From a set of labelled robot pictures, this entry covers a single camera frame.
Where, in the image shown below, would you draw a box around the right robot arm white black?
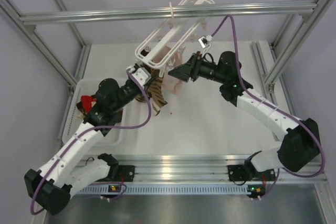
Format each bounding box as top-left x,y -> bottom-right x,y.
168,51 -> 320,180

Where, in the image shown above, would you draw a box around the white plastic basket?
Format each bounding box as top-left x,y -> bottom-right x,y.
61,78 -> 125,147

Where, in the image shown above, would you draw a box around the aluminium crossbar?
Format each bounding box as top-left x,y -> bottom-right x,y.
20,1 -> 317,25

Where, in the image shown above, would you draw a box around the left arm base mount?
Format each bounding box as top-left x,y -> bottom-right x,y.
113,165 -> 135,183

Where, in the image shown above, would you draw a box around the brown yellow argyle sock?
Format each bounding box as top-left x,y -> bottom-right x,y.
135,62 -> 165,103

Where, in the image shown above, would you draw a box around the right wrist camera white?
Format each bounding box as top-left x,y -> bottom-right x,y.
198,35 -> 213,49

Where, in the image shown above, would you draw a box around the pink sheer socks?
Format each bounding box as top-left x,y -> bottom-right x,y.
153,45 -> 187,95

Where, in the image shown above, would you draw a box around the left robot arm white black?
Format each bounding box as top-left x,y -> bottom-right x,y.
24,74 -> 156,216

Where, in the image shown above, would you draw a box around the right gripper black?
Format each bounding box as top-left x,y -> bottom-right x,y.
169,51 -> 227,84

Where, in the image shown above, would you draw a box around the white plastic clip hanger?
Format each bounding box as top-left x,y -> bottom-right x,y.
135,0 -> 215,77

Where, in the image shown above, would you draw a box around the red sock with face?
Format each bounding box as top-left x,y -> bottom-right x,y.
80,95 -> 97,114

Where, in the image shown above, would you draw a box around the brown beige striped sock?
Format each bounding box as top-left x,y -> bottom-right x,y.
147,77 -> 167,116

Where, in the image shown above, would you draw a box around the slotted cable duct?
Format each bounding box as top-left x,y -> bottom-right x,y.
77,183 -> 265,196

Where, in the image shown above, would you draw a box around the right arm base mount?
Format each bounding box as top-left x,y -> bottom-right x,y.
227,164 -> 250,182

